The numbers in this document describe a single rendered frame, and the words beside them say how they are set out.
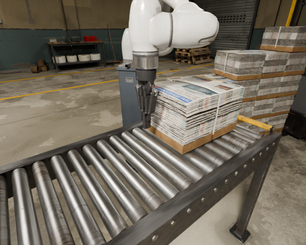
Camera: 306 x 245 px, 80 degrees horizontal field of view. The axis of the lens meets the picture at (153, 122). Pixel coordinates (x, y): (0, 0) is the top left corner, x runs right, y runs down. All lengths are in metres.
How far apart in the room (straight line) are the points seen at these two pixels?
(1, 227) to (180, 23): 0.75
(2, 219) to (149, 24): 0.69
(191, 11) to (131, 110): 1.07
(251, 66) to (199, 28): 1.39
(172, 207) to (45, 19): 7.45
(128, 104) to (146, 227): 1.16
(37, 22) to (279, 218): 7.60
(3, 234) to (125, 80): 1.17
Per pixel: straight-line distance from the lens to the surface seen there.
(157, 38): 0.61
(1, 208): 0.73
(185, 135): 0.72
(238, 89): 0.90
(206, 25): 0.65
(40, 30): 7.65
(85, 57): 7.32
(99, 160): 0.76
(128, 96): 1.53
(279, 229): 1.74
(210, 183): 0.67
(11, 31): 7.58
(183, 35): 0.63
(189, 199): 0.61
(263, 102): 2.28
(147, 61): 0.62
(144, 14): 0.61
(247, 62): 1.94
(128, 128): 0.96
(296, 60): 2.40
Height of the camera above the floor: 1.26
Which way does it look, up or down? 27 degrees down
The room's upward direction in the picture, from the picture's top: straight up
